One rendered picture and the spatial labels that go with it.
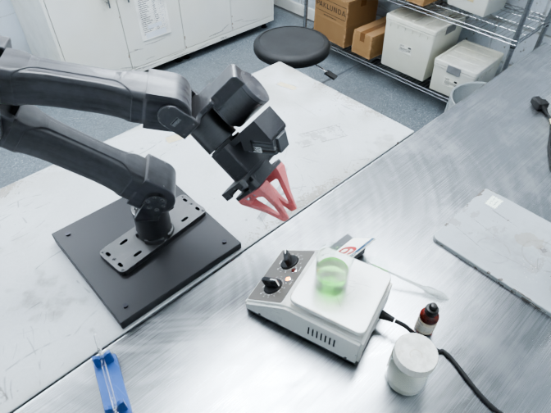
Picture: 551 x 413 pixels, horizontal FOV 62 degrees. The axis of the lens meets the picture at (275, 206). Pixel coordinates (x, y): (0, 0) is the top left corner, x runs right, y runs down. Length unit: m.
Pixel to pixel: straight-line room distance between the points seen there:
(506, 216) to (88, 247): 0.79
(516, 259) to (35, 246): 0.88
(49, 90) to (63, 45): 2.27
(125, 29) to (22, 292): 2.36
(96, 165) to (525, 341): 0.72
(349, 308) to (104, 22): 2.57
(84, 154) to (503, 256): 0.73
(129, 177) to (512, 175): 0.80
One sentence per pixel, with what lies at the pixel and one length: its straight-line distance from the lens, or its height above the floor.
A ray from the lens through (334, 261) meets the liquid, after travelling 0.68.
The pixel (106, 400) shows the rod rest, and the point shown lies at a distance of 0.74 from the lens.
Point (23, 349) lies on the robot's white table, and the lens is 0.84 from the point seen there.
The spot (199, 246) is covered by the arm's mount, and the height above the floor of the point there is 0.92.
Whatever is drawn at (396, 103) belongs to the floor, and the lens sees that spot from 2.99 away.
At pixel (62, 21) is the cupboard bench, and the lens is 2.91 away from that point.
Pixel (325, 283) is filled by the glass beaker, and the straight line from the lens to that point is 0.66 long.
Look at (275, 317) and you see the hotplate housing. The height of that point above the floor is 0.93.
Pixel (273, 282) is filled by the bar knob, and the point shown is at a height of 0.97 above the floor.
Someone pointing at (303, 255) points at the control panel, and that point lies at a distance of 0.77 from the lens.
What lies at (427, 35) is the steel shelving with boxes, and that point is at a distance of 2.85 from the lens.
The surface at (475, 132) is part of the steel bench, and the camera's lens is 1.22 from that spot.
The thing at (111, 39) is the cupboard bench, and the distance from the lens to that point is 3.05.
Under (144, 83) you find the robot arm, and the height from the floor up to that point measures 1.24.
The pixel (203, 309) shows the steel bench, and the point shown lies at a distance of 0.79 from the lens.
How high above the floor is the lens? 1.56
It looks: 45 degrees down
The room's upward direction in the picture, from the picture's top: straight up
